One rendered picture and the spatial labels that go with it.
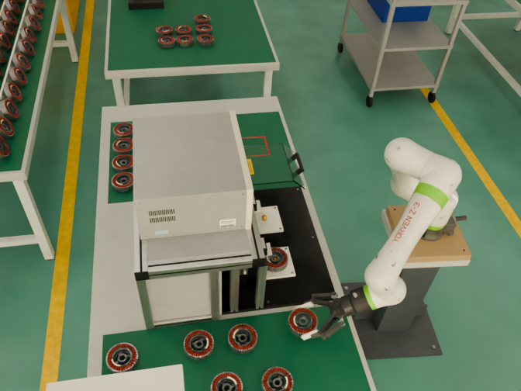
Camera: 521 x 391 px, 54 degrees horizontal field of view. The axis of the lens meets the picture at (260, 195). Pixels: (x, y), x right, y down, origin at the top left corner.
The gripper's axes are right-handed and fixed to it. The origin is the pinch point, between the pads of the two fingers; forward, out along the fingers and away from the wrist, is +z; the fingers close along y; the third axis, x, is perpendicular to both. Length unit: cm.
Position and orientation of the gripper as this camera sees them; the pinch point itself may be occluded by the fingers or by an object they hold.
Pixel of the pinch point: (303, 321)
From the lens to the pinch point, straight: 198.4
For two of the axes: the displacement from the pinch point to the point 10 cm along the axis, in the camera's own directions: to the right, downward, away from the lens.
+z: -8.8, 4.0, 2.7
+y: 1.3, 7.3, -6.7
